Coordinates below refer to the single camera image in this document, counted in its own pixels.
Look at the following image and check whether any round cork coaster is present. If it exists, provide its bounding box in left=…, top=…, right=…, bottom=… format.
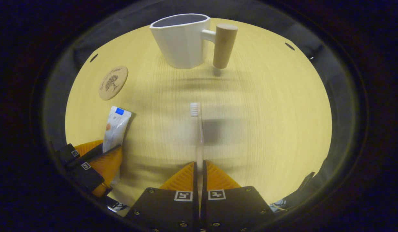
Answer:
left=99, top=66, right=129, bottom=101

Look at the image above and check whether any light wooden desktop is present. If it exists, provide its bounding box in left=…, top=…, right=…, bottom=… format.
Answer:
left=65, top=18, right=332, bottom=208

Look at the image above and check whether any white cup with wooden handle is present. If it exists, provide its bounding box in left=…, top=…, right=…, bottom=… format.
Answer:
left=150, top=14, right=238, bottom=70

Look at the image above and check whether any white toothpaste tube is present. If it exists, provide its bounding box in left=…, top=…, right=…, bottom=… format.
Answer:
left=102, top=106, right=132, bottom=185

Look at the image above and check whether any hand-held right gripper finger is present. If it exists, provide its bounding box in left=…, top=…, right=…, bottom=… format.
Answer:
left=125, top=162, right=199, bottom=232
left=201, top=160, right=277, bottom=232

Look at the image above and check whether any wooden toothbrush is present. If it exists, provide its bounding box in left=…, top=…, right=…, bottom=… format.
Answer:
left=190, top=102, right=205, bottom=194

